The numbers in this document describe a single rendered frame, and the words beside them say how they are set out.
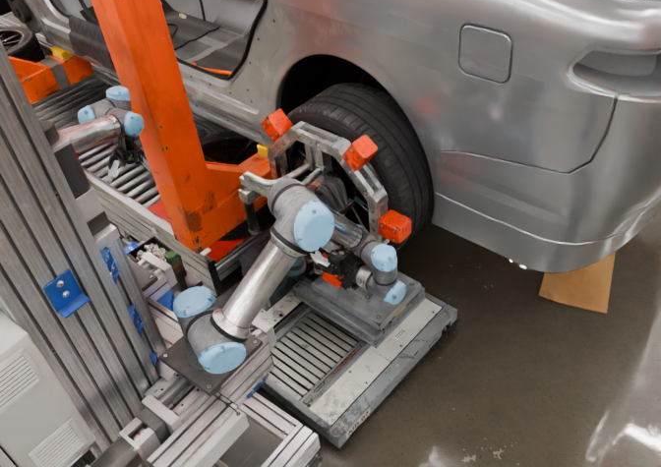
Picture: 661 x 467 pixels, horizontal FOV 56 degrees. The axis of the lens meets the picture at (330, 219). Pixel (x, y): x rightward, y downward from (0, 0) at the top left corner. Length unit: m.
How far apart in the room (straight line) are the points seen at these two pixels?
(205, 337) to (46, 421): 0.44
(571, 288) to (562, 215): 1.22
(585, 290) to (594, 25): 1.74
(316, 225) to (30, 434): 0.87
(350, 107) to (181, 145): 0.66
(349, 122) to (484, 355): 1.27
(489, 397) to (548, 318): 0.53
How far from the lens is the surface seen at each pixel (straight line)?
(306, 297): 2.92
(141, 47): 2.21
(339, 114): 2.15
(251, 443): 2.44
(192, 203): 2.55
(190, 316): 1.74
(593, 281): 3.24
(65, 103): 4.80
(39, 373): 1.68
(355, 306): 2.74
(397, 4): 1.96
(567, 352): 2.94
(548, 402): 2.77
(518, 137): 1.90
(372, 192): 2.09
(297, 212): 1.53
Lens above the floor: 2.29
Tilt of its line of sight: 40 degrees down
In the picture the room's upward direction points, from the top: 7 degrees counter-clockwise
